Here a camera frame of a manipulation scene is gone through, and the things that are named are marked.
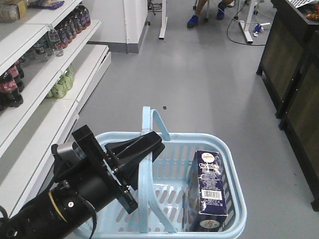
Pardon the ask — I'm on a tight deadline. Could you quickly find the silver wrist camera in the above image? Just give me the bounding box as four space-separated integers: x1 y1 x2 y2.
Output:
51 141 86 165

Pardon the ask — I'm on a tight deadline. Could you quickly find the light blue plastic basket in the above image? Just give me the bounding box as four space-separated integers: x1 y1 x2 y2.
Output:
73 106 248 239

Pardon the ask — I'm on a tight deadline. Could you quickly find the white store shelving unit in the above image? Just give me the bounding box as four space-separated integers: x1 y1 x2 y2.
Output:
0 0 111 216

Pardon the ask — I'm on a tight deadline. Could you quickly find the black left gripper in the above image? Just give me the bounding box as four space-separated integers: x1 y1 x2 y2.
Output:
68 125 165 214

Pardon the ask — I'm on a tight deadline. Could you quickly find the wooden black-framed display stand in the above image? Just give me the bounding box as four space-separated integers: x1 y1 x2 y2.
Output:
256 0 319 212

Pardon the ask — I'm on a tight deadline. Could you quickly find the blue Chocofello cookie box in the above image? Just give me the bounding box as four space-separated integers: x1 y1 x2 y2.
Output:
182 150 228 232

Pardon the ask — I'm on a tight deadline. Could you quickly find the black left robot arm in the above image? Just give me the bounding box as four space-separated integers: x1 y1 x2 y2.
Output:
0 126 164 239

